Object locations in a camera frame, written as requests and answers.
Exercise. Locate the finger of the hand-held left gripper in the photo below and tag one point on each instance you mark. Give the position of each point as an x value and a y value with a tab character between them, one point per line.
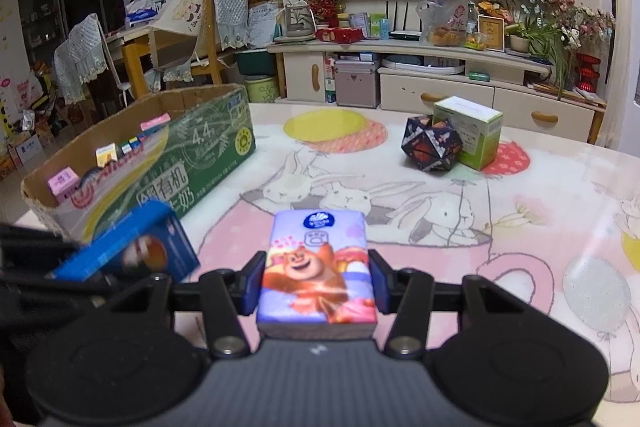
35	242
75	288

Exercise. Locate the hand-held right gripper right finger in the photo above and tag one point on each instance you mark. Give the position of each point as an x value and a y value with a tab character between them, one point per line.
381	284

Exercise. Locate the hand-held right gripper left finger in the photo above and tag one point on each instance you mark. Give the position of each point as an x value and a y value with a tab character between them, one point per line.
252	287

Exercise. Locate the square pink cartoon box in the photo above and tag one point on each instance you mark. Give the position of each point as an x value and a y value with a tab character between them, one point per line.
62	184

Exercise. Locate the long blue box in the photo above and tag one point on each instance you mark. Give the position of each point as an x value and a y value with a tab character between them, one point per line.
160	227

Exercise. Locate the white box yellow stripe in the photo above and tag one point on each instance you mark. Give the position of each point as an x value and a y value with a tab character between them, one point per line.
107	156

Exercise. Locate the green milk carton box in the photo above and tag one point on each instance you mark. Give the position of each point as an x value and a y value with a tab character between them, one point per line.
210	142

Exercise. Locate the long pink box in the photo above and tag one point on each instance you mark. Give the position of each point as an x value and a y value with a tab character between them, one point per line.
156	123

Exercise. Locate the rabbit print tablecloth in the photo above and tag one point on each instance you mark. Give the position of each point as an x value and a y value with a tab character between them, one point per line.
400	217

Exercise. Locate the clear plastic bag red print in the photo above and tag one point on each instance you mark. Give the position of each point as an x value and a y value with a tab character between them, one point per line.
110	207

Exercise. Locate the dark star print folding cube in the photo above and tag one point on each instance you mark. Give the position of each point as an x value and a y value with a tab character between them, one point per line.
432	144

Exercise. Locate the green and white box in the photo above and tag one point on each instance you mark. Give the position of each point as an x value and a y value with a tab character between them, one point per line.
475	137

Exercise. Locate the white lace chair cover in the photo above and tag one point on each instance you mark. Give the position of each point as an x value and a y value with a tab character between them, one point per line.
80	57

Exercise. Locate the pale green bucket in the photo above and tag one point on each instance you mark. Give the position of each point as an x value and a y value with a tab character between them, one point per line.
261	89

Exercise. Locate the pink storage case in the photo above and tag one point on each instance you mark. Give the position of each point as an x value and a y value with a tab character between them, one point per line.
356	84

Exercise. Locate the cream television cabinet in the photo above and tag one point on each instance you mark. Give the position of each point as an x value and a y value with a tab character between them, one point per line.
500	107

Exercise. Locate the white round tray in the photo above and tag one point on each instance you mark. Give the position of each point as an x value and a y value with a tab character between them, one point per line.
422	64

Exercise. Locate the small flat green box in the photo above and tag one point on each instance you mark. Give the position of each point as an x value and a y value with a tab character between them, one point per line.
478	77

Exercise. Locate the yellow wooden chair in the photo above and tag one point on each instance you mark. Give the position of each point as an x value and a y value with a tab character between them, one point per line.
210	57

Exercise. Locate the blue wet wipes pack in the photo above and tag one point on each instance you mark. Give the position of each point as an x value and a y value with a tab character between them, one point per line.
142	18

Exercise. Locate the flat red gift box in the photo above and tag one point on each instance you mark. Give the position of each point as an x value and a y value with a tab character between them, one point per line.
339	35

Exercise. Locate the small green drink carton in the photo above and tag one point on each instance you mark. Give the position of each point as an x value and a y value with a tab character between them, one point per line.
380	27

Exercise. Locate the white paper certificate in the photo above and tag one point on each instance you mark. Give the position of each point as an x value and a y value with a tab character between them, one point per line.
262	24

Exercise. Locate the white router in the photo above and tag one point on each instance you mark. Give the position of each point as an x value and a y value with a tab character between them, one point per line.
404	19

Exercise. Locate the canvas tote bag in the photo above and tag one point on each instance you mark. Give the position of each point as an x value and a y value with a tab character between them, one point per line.
180	17

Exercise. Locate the plastic bag of snacks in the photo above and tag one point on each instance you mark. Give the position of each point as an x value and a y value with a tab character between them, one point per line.
445	24

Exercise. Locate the white jug with plant print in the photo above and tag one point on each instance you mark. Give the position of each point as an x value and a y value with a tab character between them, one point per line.
299	22

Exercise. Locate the gold framed certificate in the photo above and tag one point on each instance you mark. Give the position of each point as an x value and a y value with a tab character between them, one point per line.
491	33

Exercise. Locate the grey lace chair cover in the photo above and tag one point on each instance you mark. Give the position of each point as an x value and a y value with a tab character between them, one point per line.
225	12

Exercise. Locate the red berry branch arrangement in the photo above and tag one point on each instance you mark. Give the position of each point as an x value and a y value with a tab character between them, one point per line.
322	4

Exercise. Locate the potted spider plant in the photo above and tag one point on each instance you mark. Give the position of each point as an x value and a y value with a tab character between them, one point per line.
540	42

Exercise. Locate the red lantern stand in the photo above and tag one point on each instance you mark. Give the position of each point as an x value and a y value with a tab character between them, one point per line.
587	72

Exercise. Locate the cream curtain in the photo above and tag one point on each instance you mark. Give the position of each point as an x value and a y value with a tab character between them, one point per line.
614	57

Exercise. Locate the pink dried flower bouquet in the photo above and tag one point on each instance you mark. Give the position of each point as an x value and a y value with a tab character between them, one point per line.
575	14

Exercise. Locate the white standing air conditioner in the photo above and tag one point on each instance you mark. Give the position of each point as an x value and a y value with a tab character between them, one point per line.
635	47

